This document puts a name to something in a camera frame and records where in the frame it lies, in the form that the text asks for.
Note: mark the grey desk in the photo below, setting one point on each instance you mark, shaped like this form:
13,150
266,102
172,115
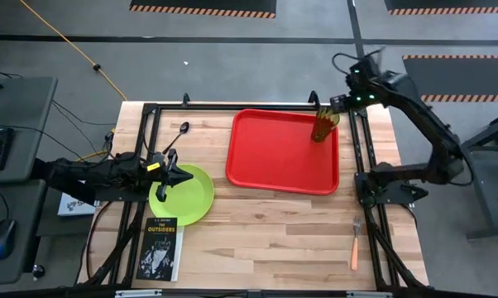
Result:
21,107

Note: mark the small black table clamp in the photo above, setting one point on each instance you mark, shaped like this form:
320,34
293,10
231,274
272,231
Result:
186,99

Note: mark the white printed box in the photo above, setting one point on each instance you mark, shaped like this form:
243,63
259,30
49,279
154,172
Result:
73,206

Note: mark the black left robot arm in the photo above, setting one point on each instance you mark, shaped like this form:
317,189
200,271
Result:
87,174

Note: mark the black aluminium table frame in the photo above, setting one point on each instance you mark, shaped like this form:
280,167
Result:
199,107

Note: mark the black paperback book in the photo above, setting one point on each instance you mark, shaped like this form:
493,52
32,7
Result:
158,248

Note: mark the lime green plate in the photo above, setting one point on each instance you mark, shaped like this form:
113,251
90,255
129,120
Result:
191,200

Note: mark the black caster wheel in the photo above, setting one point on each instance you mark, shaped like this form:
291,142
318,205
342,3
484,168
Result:
38,271

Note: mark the large black table clamp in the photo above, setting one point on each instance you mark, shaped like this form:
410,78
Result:
314,99

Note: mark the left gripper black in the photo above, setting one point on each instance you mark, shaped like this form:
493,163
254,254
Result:
165,174

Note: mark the black mat with hazard stripe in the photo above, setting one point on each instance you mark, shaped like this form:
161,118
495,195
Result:
203,5
451,4
460,76

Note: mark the black computer mouse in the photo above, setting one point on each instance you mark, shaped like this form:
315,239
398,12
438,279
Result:
1,240

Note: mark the black spoon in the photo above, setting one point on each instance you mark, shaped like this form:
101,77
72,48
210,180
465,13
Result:
184,127

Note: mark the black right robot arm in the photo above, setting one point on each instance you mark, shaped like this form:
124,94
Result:
418,107

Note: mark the red plastic tray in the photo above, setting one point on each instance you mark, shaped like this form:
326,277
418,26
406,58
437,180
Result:
274,153

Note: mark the grey metal cart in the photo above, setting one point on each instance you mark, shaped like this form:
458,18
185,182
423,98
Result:
486,174

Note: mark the silver metal bracket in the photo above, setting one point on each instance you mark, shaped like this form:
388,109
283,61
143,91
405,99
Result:
137,294
369,294

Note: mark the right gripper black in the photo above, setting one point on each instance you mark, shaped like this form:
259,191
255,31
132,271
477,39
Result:
344,103

